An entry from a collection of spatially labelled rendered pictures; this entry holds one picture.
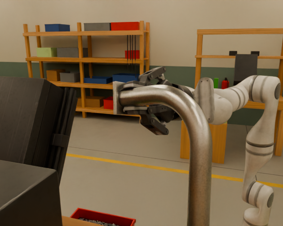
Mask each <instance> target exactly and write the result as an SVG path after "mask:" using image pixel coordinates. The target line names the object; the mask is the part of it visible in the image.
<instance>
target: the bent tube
mask: <svg viewBox="0 0 283 226"><path fill-rule="evenodd" d="M125 84H127V83H123V82H117V81H114V82H113V113H114V114H115V115H129V114H128V111H124V106H133V105H135V106H142V105H151V104H162V105H166V106H168V107H170V108H172V109H173V110H174V111H175V112H176V113H177V114H178V115H179V116H180V117H181V118H182V120H183V122H184V124H185V126H186V128H187V131H188V134H189V139H190V159H189V183H188V206H187V226H209V225H210V201H211V178H212V134H211V130H210V127H209V123H208V121H207V119H206V116H205V114H204V113H203V111H202V109H201V108H200V106H199V105H198V104H197V103H196V102H195V101H194V100H193V99H192V98H191V97H190V96H189V95H188V94H186V93H185V92H183V91H182V90H180V89H178V88H175V87H172V86H168V85H151V86H145V87H136V88H131V89H124V85H125Z"/></svg>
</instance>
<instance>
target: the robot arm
mask: <svg viewBox="0 0 283 226"><path fill-rule="evenodd" d="M165 72H166V68H165V66H161V67H157V68H153V69H151V70H149V71H147V72H145V73H143V74H141V75H139V77H138V78H139V81H135V80H134V81H129V82H127V84H125V85H124V89H131V88H136V87H145V86H151V85H154V84H151V83H150V80H152V79H158V80H159V81H158V82H157V83H156V85H168V86H172V87H175V88H178V89H180V90H182V91H183V92H185V93H186V94H188V95H189V96H190V97H191V98H192V99H193V100H194V101H195V102H196V103H197V104H198V105H199V106H200V108H201V109H202V111H203V113H204V114H205V116H206V119H207V121H208V123H209V124H213V125H220V124H223V123H225V122H226V121H228V120H229V118H230V117H231V115H232V112H234V111H236V110H239V109H241V108H242V107H244V106H245V105H246V103H247V102H248V100H249V101H252V102H258V103H265V110H264V112H263V115H262V117H261V118H260V120H259V121H258V122H257V123H256V124H255V125H254V126H253V128H252V129H251V130H250V131H249V132H248V134H247V137H246V158H245V170H244V177H243V185H242V193H241V195H242V199H243V201H245V202H246V203H248V204H251V205H253V206H255V207H257V208H248V209H246V210H245V211H244V214H243V225H242V226H268V222H269V217H270V212H271V207H272V203H273V198H274V190H273V188H271V187H269V186H267V185H265V184H262V183H259V182H256V181H255V175H256V173H257V172H258V170H259V169H260V168H261V167H263V166H264V165H265V164H266V163H267V162H268V161H269V160H270V159H271V157H272V155H273V148H274V130H275V120H276V114H277V109H278V104H279V96H280V90H281V83H280V80H279V78H277V77H273V76H261V75H253V76H250V77H248V78H246V79H244V80H243V81H242V82H240V83H239V84H237V85H236V86H233V87H229V88H226V89H217V88H214V86H213V80H212V79H211V78H207V77H204V78H201V79H200V80H199V82H198V84H197V86H196V88H195V89H193V88H191V87H186V86H182V85H178V84H174V83H170V82H169V81H168V80H166V79H165V77H164V73H165ZM124 111H128V114H129V115H140V116H141V119H140V124H141V125H143V126H144V127H145V128H147V129H148V130H150V131H151V132H152V133H154V134H155V135H168V133H169V131H168V129H167V128H166V125H167V123H169V122H170V121H182V118H181V117H180V116H179V115H178V114H177V113H176V112H175V111H174V110H173V109H172V108H170V107H168V106H166V105H162V104H151V105H150V106H149V107H147V106H135V105H133V106H124ZM151 114H154V115H155V116H156V118H157V119H158V120H159V121H160V122H158V121H157V120H156V119H154V118H153V117H152V116H151Z"/></svg>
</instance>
